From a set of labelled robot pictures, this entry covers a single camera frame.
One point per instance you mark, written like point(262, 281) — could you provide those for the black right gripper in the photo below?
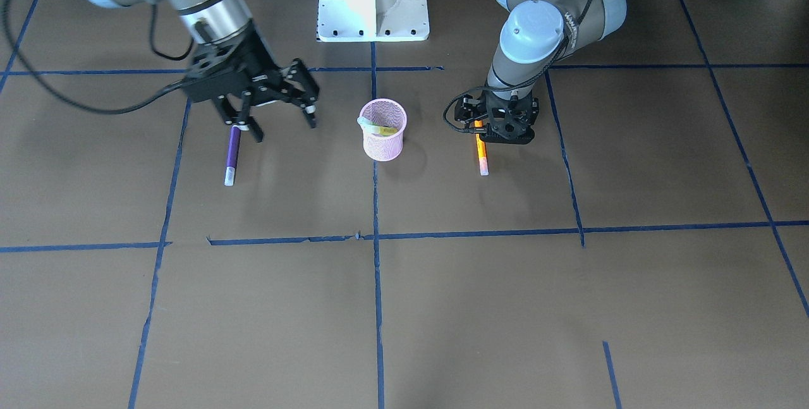
point(255, 57)

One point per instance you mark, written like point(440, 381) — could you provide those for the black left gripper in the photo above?
point(468, 111)

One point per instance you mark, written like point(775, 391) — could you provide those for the orange highlighter pen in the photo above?
point(482, 159)

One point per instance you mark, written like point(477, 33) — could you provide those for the purple highlighter pen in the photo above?
point(232, 156)

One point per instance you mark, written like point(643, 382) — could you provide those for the yellow highlighter pen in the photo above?
point(368, 126)

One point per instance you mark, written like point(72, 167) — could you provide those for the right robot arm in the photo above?
point(207, 21)

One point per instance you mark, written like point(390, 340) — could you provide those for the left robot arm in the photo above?
point(536, 35)

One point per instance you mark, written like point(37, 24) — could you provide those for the pink mesh pen holder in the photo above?
point(382, 123)

